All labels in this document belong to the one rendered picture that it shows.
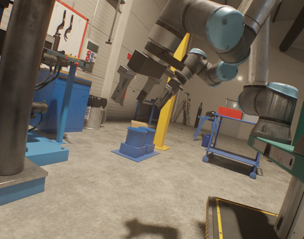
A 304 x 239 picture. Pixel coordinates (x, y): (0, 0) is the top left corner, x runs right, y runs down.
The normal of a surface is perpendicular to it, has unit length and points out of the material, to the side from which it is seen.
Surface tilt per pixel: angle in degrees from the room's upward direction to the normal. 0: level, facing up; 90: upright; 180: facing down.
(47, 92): 90
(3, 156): 90
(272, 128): 70
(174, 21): 107
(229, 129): 90
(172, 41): 113
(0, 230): 0
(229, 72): 95
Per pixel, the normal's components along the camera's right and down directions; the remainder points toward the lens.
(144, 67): 0.73, 0.61
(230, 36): 0.53, 0.59
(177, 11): -0.77, 0.21
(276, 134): -0.24, -0.34
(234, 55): 0.20, 0.94
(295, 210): -0.26, 0.01
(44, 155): 0.90, 0.24
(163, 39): -0.02, 0.37
